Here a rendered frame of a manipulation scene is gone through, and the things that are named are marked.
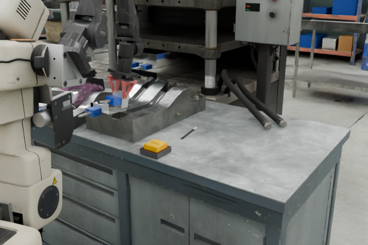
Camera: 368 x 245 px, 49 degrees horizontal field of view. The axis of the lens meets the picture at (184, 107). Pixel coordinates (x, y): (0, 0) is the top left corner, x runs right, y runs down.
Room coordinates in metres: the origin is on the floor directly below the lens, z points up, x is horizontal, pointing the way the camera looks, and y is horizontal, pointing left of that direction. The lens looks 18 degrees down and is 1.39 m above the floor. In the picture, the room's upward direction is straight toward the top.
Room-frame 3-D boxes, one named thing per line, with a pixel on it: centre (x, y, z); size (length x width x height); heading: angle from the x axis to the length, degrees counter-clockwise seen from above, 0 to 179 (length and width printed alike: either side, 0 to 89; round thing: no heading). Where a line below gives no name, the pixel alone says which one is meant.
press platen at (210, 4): (2.73, 0.11, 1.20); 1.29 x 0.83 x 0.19; 54
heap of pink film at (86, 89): (1.81, 0.48, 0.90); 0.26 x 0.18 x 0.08; 162
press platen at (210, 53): (2.73, 0.11, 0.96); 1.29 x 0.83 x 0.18; 54
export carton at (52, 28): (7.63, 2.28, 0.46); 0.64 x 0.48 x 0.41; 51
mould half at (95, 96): (1.81, 0.49, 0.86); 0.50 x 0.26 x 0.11; 162
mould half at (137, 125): (1.67, 0.15, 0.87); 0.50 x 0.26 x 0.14; 144
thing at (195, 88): (2.73, 0.12, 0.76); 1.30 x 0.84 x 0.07; 54
